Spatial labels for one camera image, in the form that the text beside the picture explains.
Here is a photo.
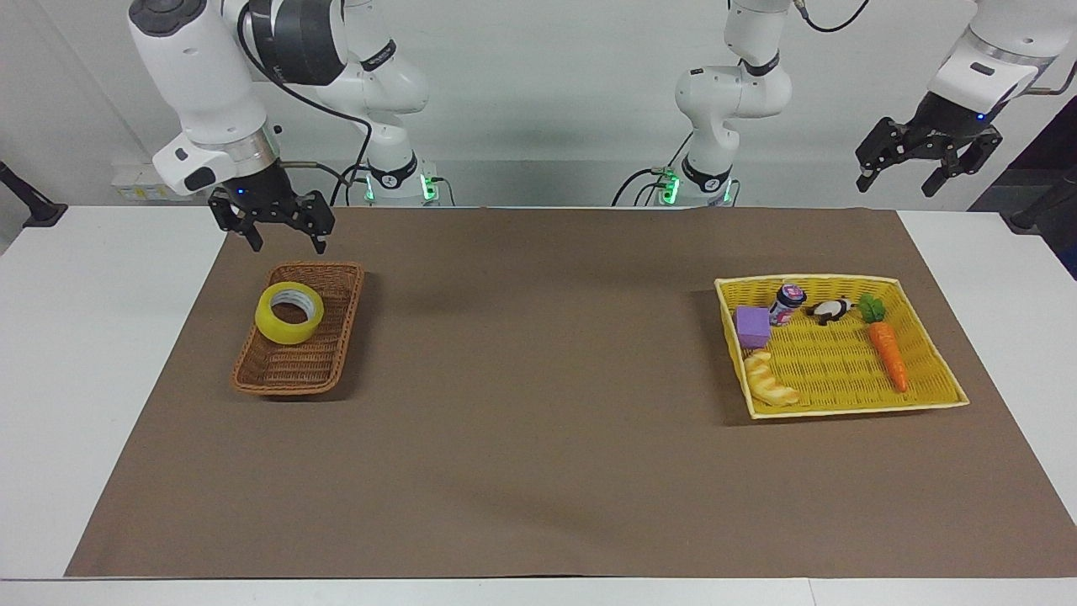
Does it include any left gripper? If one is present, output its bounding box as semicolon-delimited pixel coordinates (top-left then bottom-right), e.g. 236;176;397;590
855;90;1004;199

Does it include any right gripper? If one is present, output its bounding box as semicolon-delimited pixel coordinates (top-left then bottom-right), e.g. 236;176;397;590
208;160;337;256

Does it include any yellow tape roll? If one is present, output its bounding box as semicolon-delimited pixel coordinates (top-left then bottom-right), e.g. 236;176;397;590
254;281;326;345

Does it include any brown wicker basket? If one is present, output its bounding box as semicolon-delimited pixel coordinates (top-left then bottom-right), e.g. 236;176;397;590
231;261;367;397

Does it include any yellow woven basket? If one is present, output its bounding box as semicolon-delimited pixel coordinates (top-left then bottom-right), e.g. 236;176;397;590
714;273;971;421

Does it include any black stand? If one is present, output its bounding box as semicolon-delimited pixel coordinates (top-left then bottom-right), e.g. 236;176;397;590
0;160;69;229
1008;168;1077;234

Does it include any black and white panda toy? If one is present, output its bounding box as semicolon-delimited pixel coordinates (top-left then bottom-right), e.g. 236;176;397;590
805;297;858;327

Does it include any orange toy carrot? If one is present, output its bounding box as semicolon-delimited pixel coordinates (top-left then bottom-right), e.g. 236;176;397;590
857;292;911;395

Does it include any small white bottle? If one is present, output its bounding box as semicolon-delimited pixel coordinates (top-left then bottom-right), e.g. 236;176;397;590
767;282;809;328

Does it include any purple cube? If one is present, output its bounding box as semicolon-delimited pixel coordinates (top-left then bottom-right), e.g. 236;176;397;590
734;306;773;350

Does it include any toy bread loaf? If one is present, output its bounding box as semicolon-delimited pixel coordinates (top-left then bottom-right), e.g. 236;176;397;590
743;349;802;408

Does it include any black cable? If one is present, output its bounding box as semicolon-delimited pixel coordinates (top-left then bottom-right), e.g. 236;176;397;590
612;167;671;208
1028;63;1077;95
795;0;872;35
237;4;374;207
282;159;359;191

